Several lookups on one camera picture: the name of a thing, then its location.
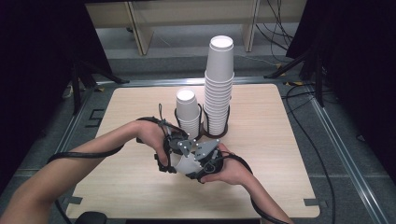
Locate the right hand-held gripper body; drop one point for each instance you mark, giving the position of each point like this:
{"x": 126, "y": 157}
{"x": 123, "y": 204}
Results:
{"x": 207, "y": 149}

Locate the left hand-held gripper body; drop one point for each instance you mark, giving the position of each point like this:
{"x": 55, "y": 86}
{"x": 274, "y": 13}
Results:
{"x": 186, "y": 146}

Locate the single white paper cup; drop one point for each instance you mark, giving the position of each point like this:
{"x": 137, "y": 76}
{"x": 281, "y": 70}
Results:
{"x": 186, "y": 165}

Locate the tall stack of paper cups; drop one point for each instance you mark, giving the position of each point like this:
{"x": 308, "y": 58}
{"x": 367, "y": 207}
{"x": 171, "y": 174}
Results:
{"x": 219, "y": 93}

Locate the person's right hand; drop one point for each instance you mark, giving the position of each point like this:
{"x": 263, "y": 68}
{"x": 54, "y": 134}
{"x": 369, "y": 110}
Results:
{"x": 232, "y": 171}

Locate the person's left hand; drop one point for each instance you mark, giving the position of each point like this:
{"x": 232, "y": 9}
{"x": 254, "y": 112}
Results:
{"x": 151, "y": 133}

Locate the short stack of paper cups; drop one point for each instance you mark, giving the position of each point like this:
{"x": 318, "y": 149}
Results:
{"x": 186, "y": 107}

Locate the black round object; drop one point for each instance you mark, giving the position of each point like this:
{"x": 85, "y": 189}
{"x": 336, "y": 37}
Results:
{"x": 91, "y": 218}

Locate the beige wooden furniture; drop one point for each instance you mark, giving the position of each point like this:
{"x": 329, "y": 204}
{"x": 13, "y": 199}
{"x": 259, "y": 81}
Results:
{"x": 141, "y": 34}

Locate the black tripod stand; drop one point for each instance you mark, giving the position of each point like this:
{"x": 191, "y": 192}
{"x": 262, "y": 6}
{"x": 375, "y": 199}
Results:
{"x": 319, "y": 84}
{"x": 76, "y": 87}

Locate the black curtain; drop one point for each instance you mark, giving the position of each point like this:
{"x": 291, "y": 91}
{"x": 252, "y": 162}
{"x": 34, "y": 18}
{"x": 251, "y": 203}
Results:
{"x": 364, "y": 77}
{"x": 37, "y": 77}

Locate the metal floor rail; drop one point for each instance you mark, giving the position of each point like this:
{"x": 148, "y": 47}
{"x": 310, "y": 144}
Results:
{"x": 174, "y": 81}
{"x": 70, "y": 133}
{"x": 348, "y": 161}

